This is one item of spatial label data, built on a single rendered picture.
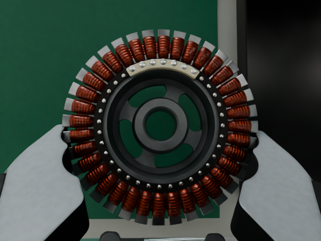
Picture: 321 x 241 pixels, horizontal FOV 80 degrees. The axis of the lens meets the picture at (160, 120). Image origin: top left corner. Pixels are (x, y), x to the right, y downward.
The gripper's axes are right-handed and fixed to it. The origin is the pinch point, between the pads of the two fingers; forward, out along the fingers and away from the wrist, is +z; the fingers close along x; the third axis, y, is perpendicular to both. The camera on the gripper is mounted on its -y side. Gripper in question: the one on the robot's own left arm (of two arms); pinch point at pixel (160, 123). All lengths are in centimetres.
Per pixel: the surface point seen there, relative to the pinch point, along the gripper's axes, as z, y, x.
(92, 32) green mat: 9.9, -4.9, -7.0
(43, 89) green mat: 7.0, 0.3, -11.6
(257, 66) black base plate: 6.4, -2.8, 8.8
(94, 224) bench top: 0.6, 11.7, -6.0
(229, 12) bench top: 11.5, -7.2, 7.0
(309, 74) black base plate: 6.1, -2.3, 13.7
